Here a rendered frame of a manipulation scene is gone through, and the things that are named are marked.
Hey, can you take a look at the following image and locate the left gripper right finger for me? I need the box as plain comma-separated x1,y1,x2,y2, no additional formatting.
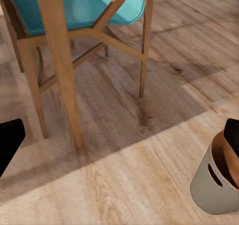
224,118,239,158

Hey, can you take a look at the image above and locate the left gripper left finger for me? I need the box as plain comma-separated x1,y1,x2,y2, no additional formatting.
0,118,25,177

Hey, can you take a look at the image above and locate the trash can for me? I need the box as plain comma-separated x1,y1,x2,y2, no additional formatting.
190,129,239,215

